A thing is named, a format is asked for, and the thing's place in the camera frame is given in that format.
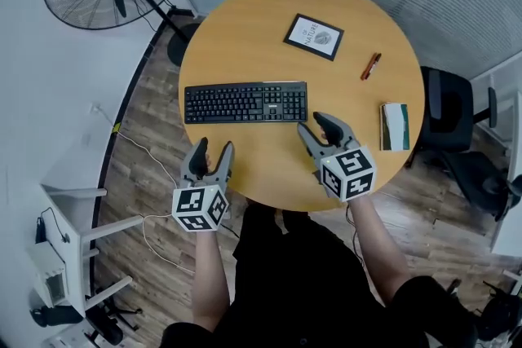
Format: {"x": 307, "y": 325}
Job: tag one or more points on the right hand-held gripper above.
{"x": 350, "y": 175}

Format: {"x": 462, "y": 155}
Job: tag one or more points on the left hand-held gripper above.
{"x": 195, "y": 203}

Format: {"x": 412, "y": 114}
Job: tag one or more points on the black keyboard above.
{"x": 228, "y": 104}

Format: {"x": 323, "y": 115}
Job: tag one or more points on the person's left forearm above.
{"x": 210, "y": 277}

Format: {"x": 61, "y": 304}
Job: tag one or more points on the person's right forearm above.
{"x": 375, "y": 248}

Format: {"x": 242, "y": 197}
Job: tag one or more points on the white and green book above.
{"x": 393, "y": 126}

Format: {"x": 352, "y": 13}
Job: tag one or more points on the brown pen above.
{"x": 370, "y": 67}

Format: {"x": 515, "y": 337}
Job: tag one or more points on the black framed picture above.
{"x": 314, "y": 37}

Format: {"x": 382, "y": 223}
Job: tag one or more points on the black office chair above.
{"x": 473, "y": 179}
{"x": 448, "y": 114}

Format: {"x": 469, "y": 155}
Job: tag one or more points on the round wooden table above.
{"x": 253, "y": 32}

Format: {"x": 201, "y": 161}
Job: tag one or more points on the person's black clothing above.
{"x": 297, "y": 277}

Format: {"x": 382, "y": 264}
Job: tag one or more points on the white metal rack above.
{"x": 77, "y": 232}

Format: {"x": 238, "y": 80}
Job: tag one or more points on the black power adapter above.
{"x": 40, "y": 232}

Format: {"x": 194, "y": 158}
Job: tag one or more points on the white box device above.
{"x": 45, "y": 265}

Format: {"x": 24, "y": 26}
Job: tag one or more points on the black wheeled base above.
{"x": 110, "y": 332}

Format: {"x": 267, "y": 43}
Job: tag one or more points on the black handheld device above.
{"x": 57, "y": 315}

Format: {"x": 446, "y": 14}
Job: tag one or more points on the black equipment pile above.
{"x": 499, "y": 314}

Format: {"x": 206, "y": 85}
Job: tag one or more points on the white wall socket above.
{"x": 95, "y": 108}

